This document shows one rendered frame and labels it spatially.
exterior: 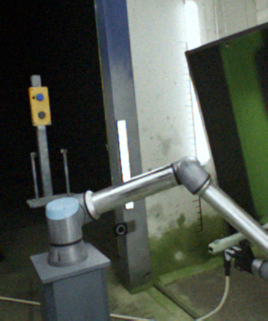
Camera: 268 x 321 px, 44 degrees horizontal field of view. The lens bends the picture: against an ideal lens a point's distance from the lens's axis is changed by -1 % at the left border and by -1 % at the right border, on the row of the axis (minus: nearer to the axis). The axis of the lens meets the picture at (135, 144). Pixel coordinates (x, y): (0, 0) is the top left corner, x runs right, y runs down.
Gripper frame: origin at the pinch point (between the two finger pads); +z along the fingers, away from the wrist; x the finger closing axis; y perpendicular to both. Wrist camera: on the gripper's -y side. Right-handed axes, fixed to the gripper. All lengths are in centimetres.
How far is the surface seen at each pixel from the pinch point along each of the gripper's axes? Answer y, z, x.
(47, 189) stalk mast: -23, 108, -61
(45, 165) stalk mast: -40, 109, -60
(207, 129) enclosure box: -61, 29, 18
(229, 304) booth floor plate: 50, 12, 16
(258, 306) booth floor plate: 49, -1, 27
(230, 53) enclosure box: -107, 30, 42
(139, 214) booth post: 2, 77, -6
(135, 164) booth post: -34, 81, -3
